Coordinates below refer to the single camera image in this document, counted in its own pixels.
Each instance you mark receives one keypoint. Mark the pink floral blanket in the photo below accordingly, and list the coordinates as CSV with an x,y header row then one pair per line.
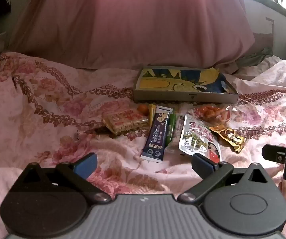
x,y
45,99

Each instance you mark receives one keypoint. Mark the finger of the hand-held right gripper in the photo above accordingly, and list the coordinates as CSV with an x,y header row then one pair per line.
x,y
274,153

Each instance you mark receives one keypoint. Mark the dark blue stick packet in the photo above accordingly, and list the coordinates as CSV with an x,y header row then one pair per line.
x,y
156,134

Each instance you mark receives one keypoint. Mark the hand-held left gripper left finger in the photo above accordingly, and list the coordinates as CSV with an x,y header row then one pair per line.
x,y
86,165

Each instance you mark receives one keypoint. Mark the clear cracker packet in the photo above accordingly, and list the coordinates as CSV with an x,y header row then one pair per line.
x,y
125,120

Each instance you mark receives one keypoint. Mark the silver snack pouch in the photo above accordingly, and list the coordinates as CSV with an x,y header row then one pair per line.
x,y
197,139

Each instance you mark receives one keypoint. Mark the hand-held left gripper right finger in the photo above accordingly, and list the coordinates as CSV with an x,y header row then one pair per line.
x,y
202,166

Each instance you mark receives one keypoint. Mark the grey green cloth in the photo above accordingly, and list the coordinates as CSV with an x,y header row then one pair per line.
x,y
255,57

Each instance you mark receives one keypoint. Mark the printed yellow blue cardboard box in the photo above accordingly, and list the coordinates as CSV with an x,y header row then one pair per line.
x,y
182,84

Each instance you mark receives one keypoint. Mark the yellow stick packet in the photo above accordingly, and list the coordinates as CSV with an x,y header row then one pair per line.
x,y
152,112

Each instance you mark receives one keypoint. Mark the green snack packet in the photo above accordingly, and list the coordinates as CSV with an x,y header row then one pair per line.
x,y
170,129

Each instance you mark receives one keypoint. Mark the small orange fruit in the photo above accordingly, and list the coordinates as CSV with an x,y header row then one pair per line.
x,y
143,109

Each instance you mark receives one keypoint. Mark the golden snack packet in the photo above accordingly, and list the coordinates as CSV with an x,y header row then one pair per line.
x,y
230,135

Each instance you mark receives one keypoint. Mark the clear red snack packet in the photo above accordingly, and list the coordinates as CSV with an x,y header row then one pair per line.
x,y
211,113

